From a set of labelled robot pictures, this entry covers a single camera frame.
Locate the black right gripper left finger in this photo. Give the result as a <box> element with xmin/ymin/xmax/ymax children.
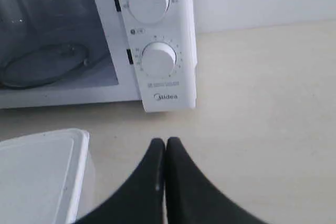
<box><xmin>76</xmin><ymin>138</ymin><xmax>165</xmax><ymax>223</ymax></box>

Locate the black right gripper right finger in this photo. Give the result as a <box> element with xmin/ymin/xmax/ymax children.
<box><xmin>165</xmin><ymin>137</ymin><xmax>265</xmax><ymax>223</ymax></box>

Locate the white plastic lidded container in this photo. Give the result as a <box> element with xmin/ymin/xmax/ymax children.
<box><xmin>1</xmin><ymin>129</ymin><xmax>96</xmax><ymax>223</ymax></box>

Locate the white Midea microwave oven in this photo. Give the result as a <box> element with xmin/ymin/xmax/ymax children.
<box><xmin>1</xmin><ymin>0</ymin><xmax>197</xmax><ymax>112</ymax></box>

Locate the white lower timer knob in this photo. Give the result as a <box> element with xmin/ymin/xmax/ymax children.
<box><xmin>141</xmin><ymin>42</ymin><xmax>176</xmax><ymax>78</ymax></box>

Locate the glass turntable plate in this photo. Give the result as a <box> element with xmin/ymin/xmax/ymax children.
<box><xmin>1</xmin><ymin>26</ymin><xmax>110</xmax><ymax>90</ymax></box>

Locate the white upper power knob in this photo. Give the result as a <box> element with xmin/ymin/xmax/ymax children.
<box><xmin>128</xmin><ymin>0</ymin><xmax>170</xmax><ymax>24</ymax></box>

